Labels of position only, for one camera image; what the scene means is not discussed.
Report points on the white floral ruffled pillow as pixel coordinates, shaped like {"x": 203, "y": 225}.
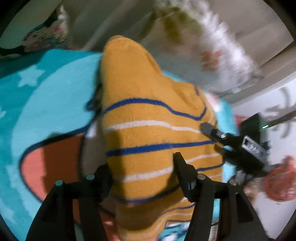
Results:
{"x": 188, "y": 39}

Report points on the dark floral print pillow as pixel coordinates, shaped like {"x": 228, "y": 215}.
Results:
{"x": 33, "y": 26}

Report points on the mustard striped knit sweater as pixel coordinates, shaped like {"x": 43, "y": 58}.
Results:
{"x": 146, "y": 118}

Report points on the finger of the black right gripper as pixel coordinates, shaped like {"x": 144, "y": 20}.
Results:
{"x": 225, "y": 139}

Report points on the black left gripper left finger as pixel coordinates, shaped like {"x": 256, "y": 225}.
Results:
{"x": 100, "y": 183}

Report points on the red plastic bag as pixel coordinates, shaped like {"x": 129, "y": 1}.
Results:
{"x": 279, "y": 184}

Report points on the beige bed sheet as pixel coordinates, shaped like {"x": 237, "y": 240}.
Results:
{"x": 254, "y": 24}

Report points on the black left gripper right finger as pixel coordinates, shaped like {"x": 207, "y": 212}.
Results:
{"x": 187, "y": 178}

